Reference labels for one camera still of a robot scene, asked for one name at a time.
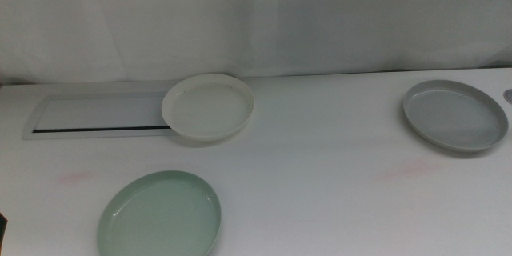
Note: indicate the cream white shallow bowl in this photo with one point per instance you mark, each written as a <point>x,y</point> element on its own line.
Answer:
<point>208,108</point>

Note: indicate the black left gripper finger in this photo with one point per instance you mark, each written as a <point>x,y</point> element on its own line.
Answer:
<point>2,230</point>

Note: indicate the pale green shallow bowl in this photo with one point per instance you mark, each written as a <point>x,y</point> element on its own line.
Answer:
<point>160,216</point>

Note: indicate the grey shallow bowl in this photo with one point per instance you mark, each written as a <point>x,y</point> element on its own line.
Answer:
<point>456,118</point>

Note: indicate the white backdrop curtain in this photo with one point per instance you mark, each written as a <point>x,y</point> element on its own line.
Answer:
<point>256,20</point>

